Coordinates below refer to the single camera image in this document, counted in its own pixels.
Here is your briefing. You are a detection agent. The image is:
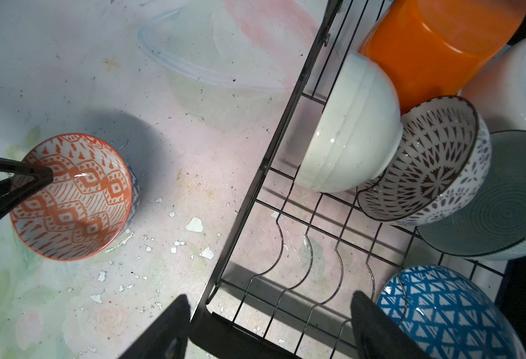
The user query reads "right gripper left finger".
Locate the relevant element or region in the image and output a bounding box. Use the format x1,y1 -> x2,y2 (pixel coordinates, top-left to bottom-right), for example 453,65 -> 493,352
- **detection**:
119,294 -> 191,359

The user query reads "black wire dish rack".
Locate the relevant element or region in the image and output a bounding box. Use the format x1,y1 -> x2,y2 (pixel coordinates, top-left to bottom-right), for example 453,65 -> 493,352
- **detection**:
189,1 -> 526,358

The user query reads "blue triangle patterned bowl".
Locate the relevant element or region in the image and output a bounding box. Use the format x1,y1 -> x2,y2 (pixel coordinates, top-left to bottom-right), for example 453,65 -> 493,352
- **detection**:
377,265 -> 526,358

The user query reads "cream plain bowl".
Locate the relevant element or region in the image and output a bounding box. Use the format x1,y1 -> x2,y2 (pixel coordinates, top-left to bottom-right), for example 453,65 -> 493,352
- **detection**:
294,53 -> 403,193

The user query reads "orange square bowl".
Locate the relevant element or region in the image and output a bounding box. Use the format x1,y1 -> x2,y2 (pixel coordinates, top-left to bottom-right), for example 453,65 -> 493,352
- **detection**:
358,0 -> 526,113

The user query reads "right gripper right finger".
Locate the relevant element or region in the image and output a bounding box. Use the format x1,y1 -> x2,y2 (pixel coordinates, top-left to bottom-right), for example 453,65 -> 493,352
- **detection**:
351,291 -> 430,359

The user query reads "red blue patterned bowl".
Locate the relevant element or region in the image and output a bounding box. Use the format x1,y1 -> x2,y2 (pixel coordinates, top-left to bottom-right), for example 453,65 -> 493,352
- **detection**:
10,133 -> 140,261

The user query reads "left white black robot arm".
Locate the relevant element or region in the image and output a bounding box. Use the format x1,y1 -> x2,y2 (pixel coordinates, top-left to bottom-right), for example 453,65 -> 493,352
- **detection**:
0,158 -> 54,219

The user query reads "green ringed bowl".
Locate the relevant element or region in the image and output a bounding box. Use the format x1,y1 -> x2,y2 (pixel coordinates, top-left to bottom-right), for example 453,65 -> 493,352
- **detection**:
417,130 -> 526,261

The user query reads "red starburst patterned bowl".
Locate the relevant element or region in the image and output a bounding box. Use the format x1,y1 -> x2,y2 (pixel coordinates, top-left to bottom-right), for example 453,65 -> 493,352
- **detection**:
357,96 -> 492,226

